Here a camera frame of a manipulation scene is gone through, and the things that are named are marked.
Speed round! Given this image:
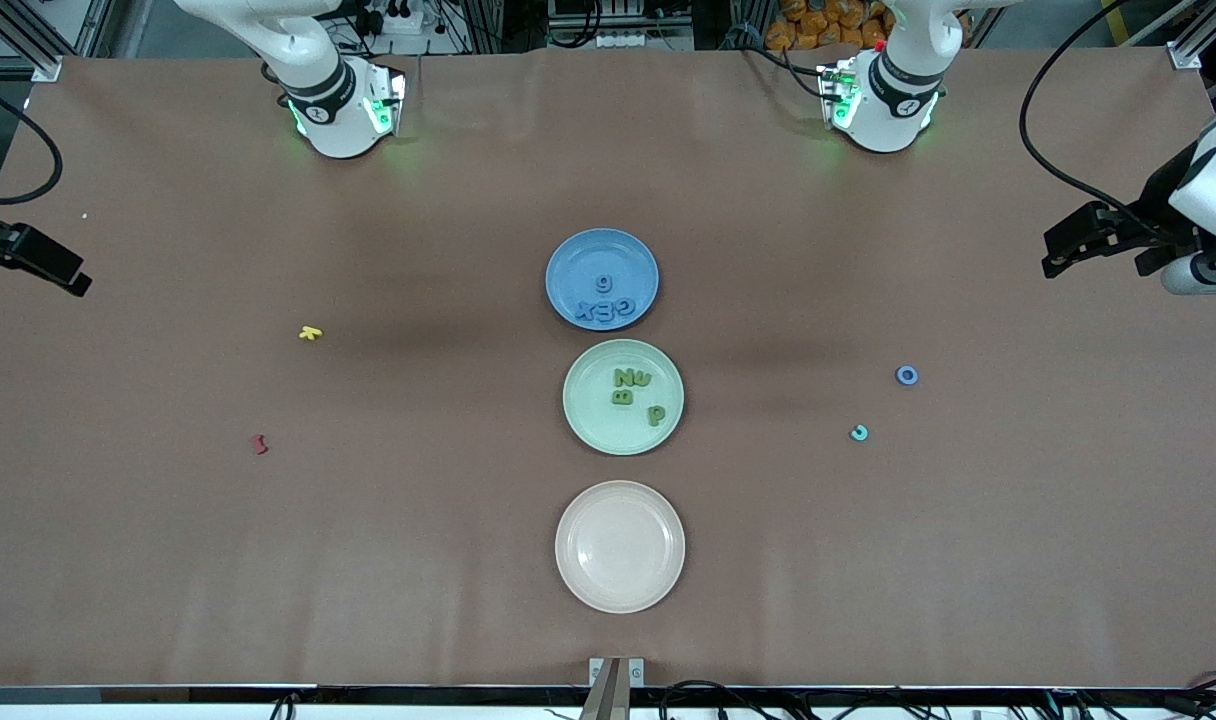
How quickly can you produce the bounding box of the green plate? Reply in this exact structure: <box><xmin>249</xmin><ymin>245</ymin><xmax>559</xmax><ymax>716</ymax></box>
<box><xmin>562</xmin><ymin>338</ymin><xmax>686</xmax><ymax>457</ymax></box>

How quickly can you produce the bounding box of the beige plate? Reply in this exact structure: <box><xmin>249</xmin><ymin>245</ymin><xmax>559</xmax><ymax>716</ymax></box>
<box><xmin>554</xmin><ymin>480</ymin><xmax>687</xmax><ymax>614</ymax></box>

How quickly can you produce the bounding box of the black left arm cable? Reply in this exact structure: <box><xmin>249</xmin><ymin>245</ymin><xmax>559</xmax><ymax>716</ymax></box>
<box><xmin>1018</xmin><ymin>0</ymin><xmax>1169</xmax><ymax>241</ymax></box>

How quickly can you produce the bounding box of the metal table edge rail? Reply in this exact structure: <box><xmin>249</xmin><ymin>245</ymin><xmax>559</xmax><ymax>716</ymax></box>
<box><xmin>0</xmin><ymin>684</ymin><xmax>1216</xmax><ymax>707</ymax></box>

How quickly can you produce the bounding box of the white power strip with plugs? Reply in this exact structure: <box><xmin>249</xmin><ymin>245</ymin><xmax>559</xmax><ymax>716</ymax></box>
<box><xmin>366</xmin><ymin>0</ymin><xmax>425</xmax><ymax>37</ymax></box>

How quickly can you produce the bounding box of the blue plate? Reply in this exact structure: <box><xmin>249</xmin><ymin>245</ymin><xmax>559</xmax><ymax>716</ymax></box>
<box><xmin>545</xmin><ymin>228</ymin><xmax>660</xmax><ymax>332</ymax></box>

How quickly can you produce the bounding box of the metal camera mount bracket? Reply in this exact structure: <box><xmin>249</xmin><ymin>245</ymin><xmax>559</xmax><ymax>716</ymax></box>
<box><xmin>588</xmin><ymin>655</ymin><xmax>647</xmax><ymax>720</ymax></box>

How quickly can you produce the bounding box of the aluminium frame post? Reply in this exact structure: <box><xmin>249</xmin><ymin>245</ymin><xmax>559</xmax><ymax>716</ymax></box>
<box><xmin>0</xmin><ymin>0</ymin><xmax>64</xmax><ymax>83</ymax></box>
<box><xmin>1168</xmin><ymin>0</ymin><xmax>1216</xmax><ymax>71</ymax></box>

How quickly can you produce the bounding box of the brown table cover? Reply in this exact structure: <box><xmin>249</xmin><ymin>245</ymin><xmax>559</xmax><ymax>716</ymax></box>
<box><xmin>0</xmin><ymin>45</ymin><xmax>1216</xmax><ymax>691</ymax></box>

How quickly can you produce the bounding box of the orange fruit pile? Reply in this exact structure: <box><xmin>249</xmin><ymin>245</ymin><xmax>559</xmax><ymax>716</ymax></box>
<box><xmin>766</xmin><ymin>0</ymin><xmax>894</xmax><ymax>51</ymax></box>

